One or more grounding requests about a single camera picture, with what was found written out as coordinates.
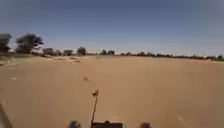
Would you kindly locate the row of trees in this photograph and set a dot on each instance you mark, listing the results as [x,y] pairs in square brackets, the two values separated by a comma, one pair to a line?
[133,53]

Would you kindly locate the brown sandy dirt ground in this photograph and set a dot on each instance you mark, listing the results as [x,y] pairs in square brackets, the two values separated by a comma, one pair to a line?
[140,86]

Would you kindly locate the robot's own part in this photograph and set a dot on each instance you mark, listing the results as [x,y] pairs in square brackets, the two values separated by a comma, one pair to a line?
[145,125]
[74,125]

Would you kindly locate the large dark tree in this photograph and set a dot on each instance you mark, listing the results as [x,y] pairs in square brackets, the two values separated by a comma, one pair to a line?
[28,43]

